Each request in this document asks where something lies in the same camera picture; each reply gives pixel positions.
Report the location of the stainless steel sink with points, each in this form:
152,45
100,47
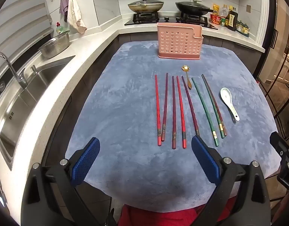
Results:
29,94

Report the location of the black gas stove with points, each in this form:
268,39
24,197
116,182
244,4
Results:
168,21

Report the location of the black wok with glass lid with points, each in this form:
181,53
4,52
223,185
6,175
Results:
192,8

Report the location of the white hanging towel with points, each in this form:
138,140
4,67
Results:
73,11

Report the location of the green chopstick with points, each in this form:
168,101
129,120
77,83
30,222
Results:
204,113
213,108

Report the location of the brown chopstick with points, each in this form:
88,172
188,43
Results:
216,108

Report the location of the yellow-capped bottle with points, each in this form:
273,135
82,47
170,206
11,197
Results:
232,9

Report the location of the green-lidded spice jar set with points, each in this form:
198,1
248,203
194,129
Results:
243,29

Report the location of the dark soy sauce bottle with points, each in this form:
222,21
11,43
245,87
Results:
232,20

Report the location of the green dish soap bottle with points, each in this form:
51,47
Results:
59,29

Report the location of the clear plastic bottle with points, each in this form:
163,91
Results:
224,11

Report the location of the steel colander bowl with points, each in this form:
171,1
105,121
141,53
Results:
55,46

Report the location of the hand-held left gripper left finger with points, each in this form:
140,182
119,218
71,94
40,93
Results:
86,160

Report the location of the gold metal spoon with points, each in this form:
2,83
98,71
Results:
184,68

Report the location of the purple chopstick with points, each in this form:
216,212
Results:
190,106

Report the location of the white ceramic spoon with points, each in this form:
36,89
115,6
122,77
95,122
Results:
225,94

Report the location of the maroon chopstick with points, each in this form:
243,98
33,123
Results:
173,113
165,103

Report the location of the pink perforated utensil holder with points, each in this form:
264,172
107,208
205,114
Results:
177,42

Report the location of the red seasoning container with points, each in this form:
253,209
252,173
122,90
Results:
215,18

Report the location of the yellow seasoning packet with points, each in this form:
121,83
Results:
216,8

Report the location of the small green-capped bottle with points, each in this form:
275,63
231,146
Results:
223,21

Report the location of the blue plush mat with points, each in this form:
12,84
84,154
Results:
125,98

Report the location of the glass sliding door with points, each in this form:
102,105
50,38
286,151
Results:
278,63

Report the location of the gold wall socket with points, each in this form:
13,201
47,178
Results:
248,8

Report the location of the sink soap dispenser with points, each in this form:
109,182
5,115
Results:
34,70

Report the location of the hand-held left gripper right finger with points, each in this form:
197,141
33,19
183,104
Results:
205,160

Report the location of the red chopstick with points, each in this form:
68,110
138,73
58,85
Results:
157,113
181,110

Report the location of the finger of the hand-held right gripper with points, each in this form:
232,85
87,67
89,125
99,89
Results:
282,144

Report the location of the purple hanging cloth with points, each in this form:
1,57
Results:
64,4

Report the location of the white window blind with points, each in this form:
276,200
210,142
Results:
15,16

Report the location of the beige wok with glass lid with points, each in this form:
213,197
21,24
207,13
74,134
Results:
145,6

